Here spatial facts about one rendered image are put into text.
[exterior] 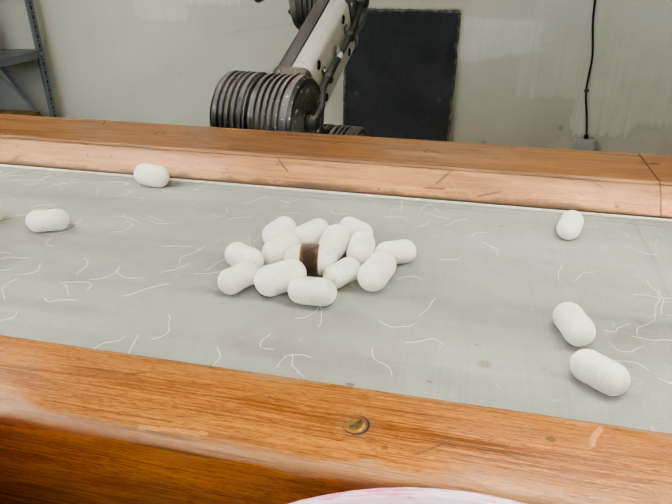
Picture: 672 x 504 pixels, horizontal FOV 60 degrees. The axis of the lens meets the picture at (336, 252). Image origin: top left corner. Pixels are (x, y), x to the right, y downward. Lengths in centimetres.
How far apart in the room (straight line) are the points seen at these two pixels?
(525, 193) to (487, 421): 33
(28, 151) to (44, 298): 32
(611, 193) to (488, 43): 192
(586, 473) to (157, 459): 18
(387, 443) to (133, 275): 25
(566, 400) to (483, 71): 220
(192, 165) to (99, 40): 230
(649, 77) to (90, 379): 242
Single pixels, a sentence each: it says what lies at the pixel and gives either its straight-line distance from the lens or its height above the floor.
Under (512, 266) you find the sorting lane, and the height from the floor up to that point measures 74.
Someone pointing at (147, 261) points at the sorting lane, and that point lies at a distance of 46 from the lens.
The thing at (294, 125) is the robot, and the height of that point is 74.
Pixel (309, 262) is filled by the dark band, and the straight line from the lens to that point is 41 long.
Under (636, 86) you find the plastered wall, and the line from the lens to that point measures 257.
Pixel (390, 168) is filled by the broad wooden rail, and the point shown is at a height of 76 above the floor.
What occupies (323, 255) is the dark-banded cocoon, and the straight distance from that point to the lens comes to 41.
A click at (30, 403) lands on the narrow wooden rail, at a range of 31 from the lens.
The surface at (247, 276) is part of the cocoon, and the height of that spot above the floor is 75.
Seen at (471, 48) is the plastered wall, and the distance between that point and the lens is 246.
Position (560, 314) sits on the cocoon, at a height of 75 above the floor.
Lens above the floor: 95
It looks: 27 degrees down
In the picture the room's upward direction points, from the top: straight up
